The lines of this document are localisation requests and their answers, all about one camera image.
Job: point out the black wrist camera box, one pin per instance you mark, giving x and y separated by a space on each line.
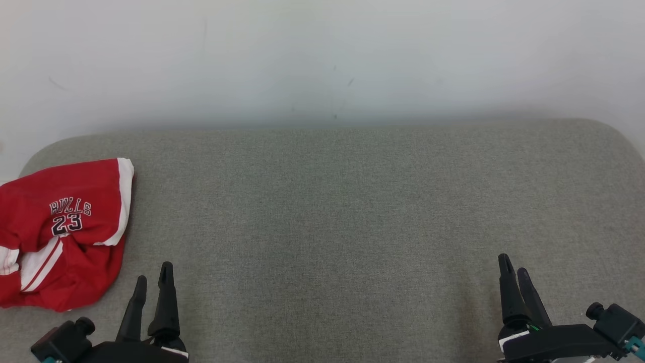
620 322
63 343

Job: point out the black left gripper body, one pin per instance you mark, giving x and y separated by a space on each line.
136 353

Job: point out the grey fabric sofa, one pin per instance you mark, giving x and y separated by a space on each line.
327 227

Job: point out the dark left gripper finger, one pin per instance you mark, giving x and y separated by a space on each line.
165 307
133 312

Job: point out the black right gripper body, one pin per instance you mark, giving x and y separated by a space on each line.
554 343

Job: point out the red Bulls shorts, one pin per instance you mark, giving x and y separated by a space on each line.
75 181

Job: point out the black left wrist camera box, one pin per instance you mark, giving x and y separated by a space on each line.
63 343

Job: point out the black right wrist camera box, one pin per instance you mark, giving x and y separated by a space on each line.
620 322

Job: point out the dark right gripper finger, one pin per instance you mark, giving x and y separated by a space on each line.
535 307
510 297

